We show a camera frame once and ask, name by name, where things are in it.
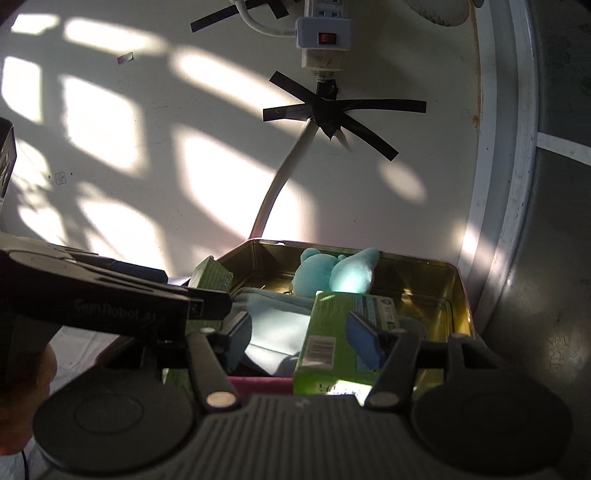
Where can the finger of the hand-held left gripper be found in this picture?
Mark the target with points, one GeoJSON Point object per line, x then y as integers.
{"type": "Point", "coordinates": [210, 304]}
{"type": "Point", "coordinates": [134, 271]}

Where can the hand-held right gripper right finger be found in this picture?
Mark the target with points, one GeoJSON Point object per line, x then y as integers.
{"type": "Point", "coordinates": [364, 346]}

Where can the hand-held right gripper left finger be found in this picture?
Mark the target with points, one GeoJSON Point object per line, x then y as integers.
{"type": "Point", "coordinates": [238, 339]}

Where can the green toothpaste box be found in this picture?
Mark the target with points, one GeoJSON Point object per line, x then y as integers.
{"type": "Point", "coordinates": [337, 341]}

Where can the teal plush toy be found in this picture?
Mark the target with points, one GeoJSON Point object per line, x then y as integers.
{"type": "Point", "coordinates": [341, 274]}

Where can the gold tin box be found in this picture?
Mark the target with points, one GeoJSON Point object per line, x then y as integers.
{"type": "Point", "coordinates": [429, 295]}

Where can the person's left hand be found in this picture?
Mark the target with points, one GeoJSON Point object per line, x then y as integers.
{"type": "Point", "coordinates": [27, 415]}

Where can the teal zipper pouch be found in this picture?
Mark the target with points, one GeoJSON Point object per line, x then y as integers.
{"type": "Point", "coordinates": [272, 323]}

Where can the white bed sheet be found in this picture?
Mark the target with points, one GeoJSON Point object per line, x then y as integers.
{"type": "Point", "coordinates": [78, 355]}

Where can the dark box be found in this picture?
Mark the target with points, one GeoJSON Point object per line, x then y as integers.
{"type": "Point", "coordinates": [7, 157]}

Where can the black tape cross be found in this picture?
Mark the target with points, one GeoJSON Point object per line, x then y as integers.
{"type": "Point", "coordinates": [332, 115]}

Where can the black tape strips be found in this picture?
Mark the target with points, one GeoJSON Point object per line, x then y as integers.
{"type": "Point", "coordinates": [240, 11]}

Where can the white power strip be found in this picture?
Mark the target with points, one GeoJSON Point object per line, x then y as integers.
{"type": "Point", "coordinates": [323, 32]}

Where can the white round fixture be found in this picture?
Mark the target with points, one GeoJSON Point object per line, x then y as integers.
{"type": "Point", "coordinates": [438, 11]}

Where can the small wall sticker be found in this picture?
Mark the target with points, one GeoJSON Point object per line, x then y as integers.
{"type": "Point", "coordinates": [125, 58]}

